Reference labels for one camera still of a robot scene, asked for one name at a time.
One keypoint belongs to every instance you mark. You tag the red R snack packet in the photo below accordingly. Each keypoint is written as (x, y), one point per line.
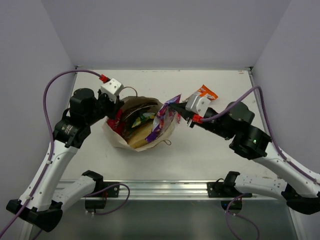
(116, 124)

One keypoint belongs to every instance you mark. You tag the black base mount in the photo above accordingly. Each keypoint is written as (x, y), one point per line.
(216, 189)
(98, 201)

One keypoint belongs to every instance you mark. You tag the yellow chips bag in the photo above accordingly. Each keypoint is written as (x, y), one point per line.
(138, 137)

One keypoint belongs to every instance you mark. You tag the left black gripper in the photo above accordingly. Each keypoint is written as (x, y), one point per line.
(110, 105)

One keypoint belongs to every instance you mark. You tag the purple Fox's candy bag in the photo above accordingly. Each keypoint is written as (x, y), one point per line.
(165, 117)

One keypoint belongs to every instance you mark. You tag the dark brown snack bag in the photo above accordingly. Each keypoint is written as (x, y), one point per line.
(129, 116)

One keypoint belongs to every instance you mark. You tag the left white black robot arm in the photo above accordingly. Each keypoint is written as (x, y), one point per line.
(40, 205)

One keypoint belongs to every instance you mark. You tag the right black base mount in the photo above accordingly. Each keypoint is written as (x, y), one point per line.
(216, 189)

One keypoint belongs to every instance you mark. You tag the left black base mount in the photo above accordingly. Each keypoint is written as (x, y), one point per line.
(98, 201)

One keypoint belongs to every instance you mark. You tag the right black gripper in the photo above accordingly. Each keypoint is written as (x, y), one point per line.
(188, 115)

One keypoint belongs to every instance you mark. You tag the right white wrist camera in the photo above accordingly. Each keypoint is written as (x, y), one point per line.
(197, 104)

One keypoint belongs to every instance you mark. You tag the brown paper bag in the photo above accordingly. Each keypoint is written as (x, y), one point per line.
(120, 141)

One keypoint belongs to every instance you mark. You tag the aluminium mounting rail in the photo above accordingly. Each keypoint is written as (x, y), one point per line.
(163, 190)

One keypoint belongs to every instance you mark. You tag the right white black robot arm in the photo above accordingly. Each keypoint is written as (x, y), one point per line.
(300, 192)

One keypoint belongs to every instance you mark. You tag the orange snack packet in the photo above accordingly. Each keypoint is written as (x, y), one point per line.
(204, 91)

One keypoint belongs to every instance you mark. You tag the green snack packet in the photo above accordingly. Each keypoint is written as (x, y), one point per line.
(146, 116)

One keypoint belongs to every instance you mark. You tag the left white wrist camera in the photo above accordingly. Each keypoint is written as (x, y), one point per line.
(112, 88)

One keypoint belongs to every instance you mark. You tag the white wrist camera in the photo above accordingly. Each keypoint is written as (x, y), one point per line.
(112, 88)
(197, 104)

